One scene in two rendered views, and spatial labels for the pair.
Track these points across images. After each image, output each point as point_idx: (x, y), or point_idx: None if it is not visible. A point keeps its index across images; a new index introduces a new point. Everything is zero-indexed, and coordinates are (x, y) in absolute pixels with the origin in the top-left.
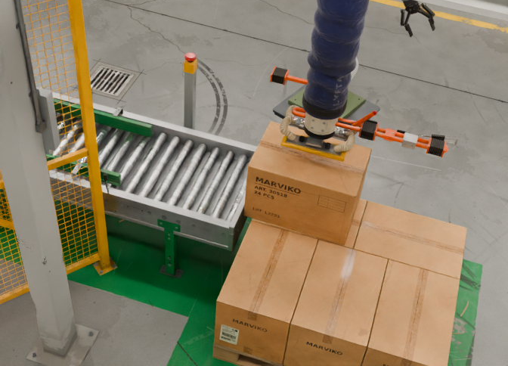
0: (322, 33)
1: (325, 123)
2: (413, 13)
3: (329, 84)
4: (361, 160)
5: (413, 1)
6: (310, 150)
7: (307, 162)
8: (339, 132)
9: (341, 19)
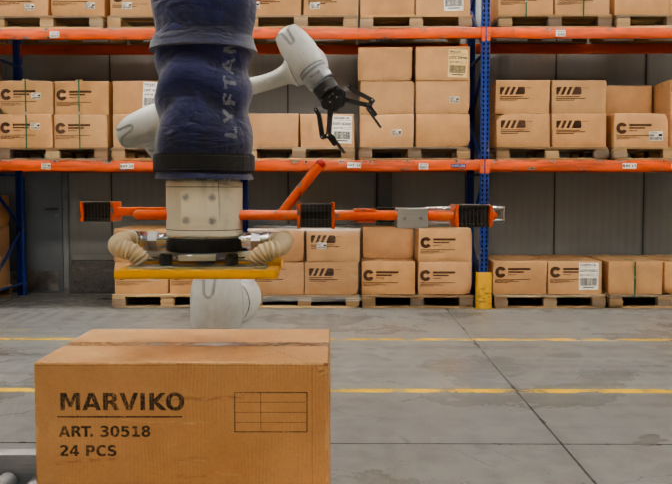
0: None
1: (215, 197)
2: (336, 107)
3: (208, 74)
4: (316, 337)
5: (331, 81)
6: (190, 271)
7: (189, 347)
8: (253, 238)
9: None
